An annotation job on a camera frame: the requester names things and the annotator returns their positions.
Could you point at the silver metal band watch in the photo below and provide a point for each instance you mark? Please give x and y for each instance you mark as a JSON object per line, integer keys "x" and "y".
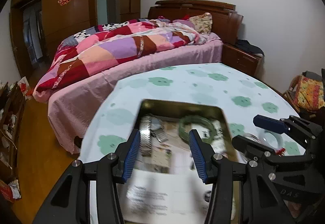
{"x": 146, "y": 135}

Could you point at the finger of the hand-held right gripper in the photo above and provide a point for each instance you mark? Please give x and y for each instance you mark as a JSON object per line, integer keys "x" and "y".
{"x": 247, "y": 145}
{"x": 269, "y": 123}

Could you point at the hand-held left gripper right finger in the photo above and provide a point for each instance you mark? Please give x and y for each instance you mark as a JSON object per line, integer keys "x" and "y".
{"x": 198, "y": 156}

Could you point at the wooden nightstand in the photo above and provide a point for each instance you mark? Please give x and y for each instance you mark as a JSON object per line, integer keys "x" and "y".
{"x": 241, "y": 59}

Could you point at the pale jade bangle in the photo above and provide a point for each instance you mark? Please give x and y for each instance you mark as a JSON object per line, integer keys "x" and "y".
{"x": 276, "y": 141}

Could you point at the dark folded clothes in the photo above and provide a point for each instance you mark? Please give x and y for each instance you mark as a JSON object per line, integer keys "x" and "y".
{"x": 250, "y": 46}

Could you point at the silver metal bangle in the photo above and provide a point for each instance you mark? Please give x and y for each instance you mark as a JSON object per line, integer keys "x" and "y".
{"x": 251, "y": 138}

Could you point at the floral pillow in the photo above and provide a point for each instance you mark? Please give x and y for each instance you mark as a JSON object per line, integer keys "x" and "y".
{"x": 201, "y": 23}

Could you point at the patchwork quilt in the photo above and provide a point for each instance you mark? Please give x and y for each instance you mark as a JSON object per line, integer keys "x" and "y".
{"x": 106, "y": 51}

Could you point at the white printed paper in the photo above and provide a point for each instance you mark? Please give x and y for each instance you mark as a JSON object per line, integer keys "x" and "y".
{"x": 157, "y": 196}

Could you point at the gold metal tin box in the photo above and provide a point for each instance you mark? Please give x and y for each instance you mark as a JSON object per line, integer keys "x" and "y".
{"x": 223, "y": 122}

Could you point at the wooden bed with pink sheet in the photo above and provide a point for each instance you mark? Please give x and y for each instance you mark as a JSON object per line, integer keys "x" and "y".
{"x": 162, "y": 61}

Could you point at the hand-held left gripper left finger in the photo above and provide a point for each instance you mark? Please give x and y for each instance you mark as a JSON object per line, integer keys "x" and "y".
{"x": 132, "y": 153}

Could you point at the orange floral cushion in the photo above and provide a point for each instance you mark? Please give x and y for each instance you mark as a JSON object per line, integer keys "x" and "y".
{"x": 309, "y": 92}

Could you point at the wooden side shelf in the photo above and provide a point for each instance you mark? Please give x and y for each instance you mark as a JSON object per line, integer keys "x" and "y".
{"x": 10, "y": 122}

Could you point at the red and white bag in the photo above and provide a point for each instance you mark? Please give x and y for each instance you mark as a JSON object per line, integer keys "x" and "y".
{"x": 25, "y": 87}

